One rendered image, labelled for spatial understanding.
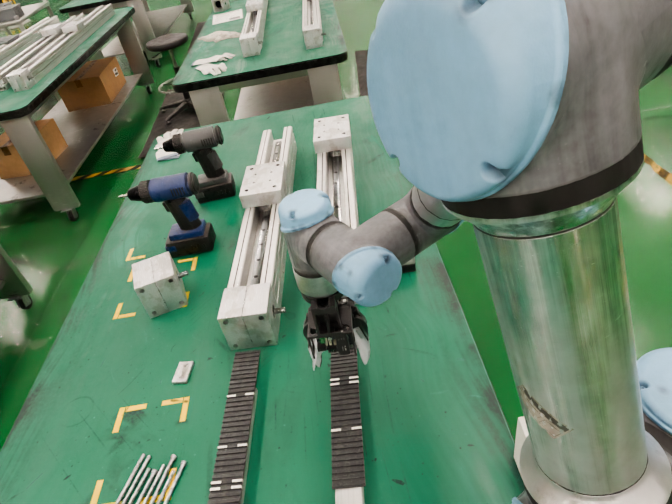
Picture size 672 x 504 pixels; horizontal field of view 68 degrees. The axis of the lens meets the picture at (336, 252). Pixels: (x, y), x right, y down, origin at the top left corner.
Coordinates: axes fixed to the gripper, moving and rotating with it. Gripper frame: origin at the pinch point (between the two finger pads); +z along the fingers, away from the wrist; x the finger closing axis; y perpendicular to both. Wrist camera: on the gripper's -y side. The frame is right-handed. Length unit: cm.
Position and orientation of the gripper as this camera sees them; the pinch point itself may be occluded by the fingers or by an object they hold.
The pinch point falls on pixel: (342, 356)
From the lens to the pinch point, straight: 92.4
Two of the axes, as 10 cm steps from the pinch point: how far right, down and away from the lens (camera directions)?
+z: 1.6, 7.7, 6.1
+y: 0.2, 6.2, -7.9
